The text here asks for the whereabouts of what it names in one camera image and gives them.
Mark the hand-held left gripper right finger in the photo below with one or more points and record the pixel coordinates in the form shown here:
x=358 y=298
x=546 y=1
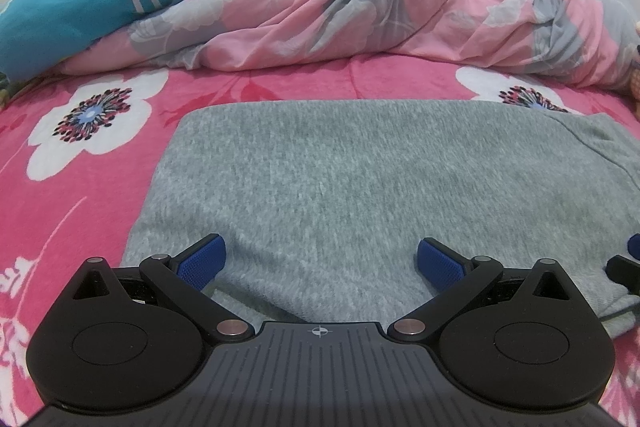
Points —
x=440 y=262

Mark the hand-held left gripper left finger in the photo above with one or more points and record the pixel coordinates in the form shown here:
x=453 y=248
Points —
x=202 y=259

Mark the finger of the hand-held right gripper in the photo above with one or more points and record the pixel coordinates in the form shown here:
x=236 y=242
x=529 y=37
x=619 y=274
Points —
x=634 y=248

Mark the grey sweatpants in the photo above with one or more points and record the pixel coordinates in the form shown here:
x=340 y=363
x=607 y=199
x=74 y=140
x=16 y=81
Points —
x=350 y=187

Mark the pink floral blanket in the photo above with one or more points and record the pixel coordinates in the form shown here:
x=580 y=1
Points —
x=100 y=207

